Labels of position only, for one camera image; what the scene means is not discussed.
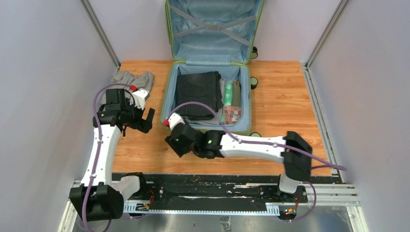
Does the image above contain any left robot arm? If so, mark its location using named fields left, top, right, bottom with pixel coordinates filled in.
left=69, top=87, right=155, bottom=222

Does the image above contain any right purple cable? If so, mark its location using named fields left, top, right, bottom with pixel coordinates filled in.
left=162, top=101, right=347, bottom=223

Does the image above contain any amber bottle black cap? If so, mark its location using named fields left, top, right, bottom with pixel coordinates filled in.
left=231, top=80, right=241, bottom=107

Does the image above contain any grey cloth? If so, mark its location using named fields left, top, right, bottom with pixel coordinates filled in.
left=186, top=79, right=227, bottom=126

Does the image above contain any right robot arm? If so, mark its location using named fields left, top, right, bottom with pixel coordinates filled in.
left=165, top=123, right=312, bottom=202

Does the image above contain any green suitcase wheel front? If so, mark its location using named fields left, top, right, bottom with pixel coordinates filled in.
left=250, top=132, right=261, bottom=137

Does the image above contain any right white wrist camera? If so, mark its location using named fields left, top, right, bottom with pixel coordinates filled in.
left=166, top=113, right=185, bottom=130

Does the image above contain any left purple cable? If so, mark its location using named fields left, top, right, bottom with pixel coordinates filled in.
left=80, top=84, right=138, bottom=232

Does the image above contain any eyeshadow palette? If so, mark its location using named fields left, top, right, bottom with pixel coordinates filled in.
left=222, top=106, right=242, bottom=125

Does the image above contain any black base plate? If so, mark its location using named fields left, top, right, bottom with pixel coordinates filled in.
left=130, top=174, right=308, bottom=211

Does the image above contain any green suitcase wheel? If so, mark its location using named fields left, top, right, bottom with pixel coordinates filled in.
left=250, top=46, right=258, bottom=59
left=250, top=132, right=261, bottom=137
left=249, top=77, right=259, bottom=90

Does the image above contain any green suitcase wheel middle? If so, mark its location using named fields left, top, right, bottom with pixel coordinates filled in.
left=249, top=77, right=259, bottom=90

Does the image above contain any green suitcase wheel rear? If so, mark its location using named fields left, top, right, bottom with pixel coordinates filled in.
left=250, top=46, right=258, bottom=59

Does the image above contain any green white patterned cloth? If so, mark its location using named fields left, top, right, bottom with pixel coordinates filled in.
left=221, top=82, right=233, bottom=123

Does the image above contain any green suitcase blue lining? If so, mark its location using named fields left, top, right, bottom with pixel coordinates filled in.
left=160, top=0, right=264, bottom=135

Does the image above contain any black cloth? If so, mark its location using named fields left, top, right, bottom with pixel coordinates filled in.
left=176, top=71, right=223, bottom=121

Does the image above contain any aluminium frame rail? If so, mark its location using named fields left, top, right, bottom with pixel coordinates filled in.
left=58, top=174, right=368, bottom=232

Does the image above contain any purple cable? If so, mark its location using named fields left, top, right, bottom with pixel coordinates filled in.
left=80, top=84, right=138, bottom=232
left=162, top=101, right=347, bottom=223

